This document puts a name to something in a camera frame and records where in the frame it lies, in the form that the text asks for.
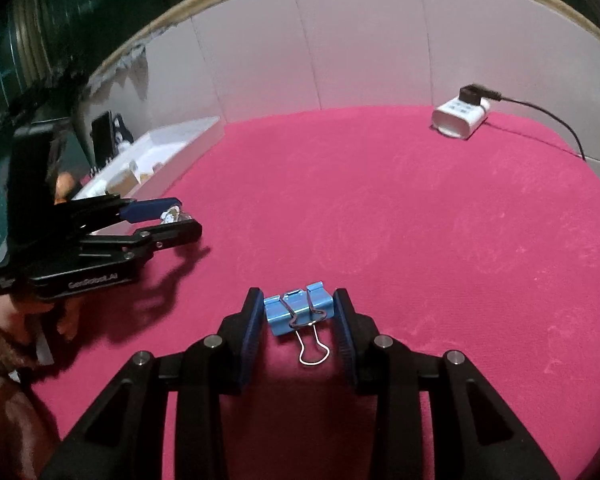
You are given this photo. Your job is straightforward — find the person's left forearm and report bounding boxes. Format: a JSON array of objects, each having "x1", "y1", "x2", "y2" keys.
[{"x1": 0, "y1": 285, "x2": 63, "y2": 480}]

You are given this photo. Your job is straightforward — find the silver keychain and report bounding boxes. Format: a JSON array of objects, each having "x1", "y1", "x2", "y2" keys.
[{"x1": 159, "y1": 206, "x2": 196, "y2": 224}]

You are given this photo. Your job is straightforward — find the black power cable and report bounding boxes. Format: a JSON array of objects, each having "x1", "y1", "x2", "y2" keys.
[{"x1": 459, "y1": 84, "x2": 588, "y2": 162}]

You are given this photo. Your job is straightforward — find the blue binder clip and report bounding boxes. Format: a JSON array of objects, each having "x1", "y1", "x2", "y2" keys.
[{"x1": 263, "y1": 281, "x2": 335, "y2": 366}]

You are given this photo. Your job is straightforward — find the brown cardboard tape roll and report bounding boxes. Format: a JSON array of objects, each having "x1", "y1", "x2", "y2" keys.
[{"x1": 105, "y1": 167, "x2": 141, "y2": 194}]

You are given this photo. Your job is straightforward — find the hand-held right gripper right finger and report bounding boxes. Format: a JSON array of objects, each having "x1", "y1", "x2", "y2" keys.
[{"x1": 332, "y1": 288, "x2": 561, "y2": 480}]

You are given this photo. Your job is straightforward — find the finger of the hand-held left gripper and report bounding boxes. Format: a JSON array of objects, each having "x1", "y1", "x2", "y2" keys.
[
  {"x1": 80, "y1": 217, "x2": 203, "y2": 265},
  {"x1": 55, "y1": 197, "x2": 183, "y2": 235}
]

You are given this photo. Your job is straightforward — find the white power strip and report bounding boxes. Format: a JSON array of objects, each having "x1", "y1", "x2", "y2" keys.
[{"x1": 431, "y1": 96, "x2": 491, "y2": 140}]

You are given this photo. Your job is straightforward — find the person's left hand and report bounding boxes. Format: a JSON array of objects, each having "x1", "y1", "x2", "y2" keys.
[{"x1": 0, "y1": 294, "x2": 57, "y2": 356}]

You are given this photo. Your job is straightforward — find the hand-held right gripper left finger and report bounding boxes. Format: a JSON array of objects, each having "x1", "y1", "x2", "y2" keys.
[{"x1": 40, "y1": 287, "x2": 266, "y2": 480}]

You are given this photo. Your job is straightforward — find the white cardboard box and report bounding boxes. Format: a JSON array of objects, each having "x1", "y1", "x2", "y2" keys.
[{"x1": 72, "y1": 116, "x2": 226, "y2": 201}]

